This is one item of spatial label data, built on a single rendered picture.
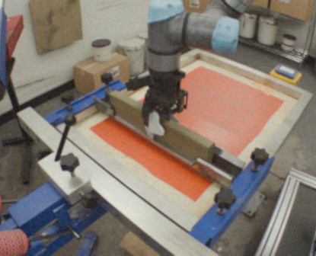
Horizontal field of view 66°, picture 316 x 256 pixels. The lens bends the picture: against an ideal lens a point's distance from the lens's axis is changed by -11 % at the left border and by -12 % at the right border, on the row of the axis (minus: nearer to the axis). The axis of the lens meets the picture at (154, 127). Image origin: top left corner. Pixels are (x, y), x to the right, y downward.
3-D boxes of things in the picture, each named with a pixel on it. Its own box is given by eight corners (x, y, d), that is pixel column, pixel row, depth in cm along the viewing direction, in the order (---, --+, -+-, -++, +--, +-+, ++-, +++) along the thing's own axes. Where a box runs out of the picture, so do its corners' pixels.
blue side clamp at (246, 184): (252, 167, 73) (258, 148, 69) (267, 175, 71) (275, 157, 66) (188, 241, 56) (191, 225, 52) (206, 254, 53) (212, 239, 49)
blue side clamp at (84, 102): (119, 94, 103) (118, 78, 98) (128, 99, 100) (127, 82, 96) (52, 131, 85) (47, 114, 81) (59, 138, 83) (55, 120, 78)
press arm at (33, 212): (74, 181, 63) (69, 167, 60) (89, 195, 60) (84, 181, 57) (14, 221, 53) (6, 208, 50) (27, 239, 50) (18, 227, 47)
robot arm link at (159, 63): (140, 49, 59) (164, 40, 64) (140, 67, 62) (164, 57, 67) (166, 59, 55) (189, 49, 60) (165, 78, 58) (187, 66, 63)
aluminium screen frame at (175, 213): (196, 55, 129) (196, 48, 127) (310, 101, 98) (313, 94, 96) (52, 130, 84) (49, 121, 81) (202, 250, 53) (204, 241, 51)
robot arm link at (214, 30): (241, 11, 55) (193, 4, 58) (239, 24, 47) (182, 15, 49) (237, 43, 60) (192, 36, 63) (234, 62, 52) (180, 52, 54)
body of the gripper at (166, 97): (167, 124, 65) (170, 79, 57) (142, 110, 69) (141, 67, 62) (186, 110, 69) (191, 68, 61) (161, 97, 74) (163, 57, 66)
